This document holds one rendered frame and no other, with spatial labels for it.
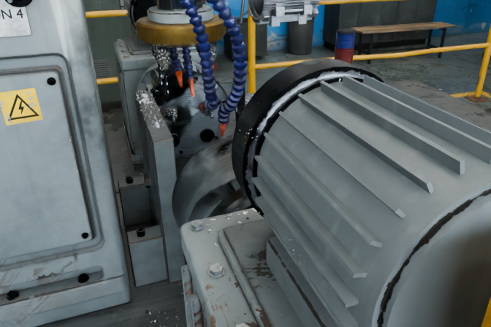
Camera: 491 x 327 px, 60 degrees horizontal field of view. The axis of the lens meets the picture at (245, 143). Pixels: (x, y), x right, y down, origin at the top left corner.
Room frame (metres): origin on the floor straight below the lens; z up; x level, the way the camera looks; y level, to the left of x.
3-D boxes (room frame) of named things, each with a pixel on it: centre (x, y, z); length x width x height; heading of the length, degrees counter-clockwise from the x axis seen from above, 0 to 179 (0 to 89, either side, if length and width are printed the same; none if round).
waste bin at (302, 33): (6.15, -0.81, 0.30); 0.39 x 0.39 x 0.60
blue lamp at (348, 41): (1.35, -0.32, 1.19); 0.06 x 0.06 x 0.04
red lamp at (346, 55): (1.35, -0.32, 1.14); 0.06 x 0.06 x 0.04
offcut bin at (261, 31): (5.84, -0.03, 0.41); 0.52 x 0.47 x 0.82; 107
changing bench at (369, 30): (5.72, -2.13, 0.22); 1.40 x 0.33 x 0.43; 105
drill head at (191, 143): (1.20, 0.20, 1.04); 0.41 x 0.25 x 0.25; 19
